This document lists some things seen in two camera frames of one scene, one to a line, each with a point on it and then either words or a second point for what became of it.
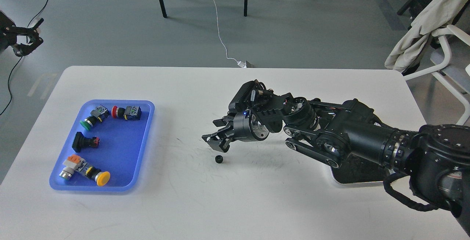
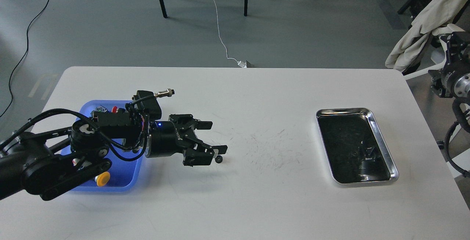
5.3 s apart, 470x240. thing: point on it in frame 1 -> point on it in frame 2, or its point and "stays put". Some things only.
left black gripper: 8,37 -> 168,138
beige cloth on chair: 443,10 stays put
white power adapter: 241,64 stays put
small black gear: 219,159 stays put
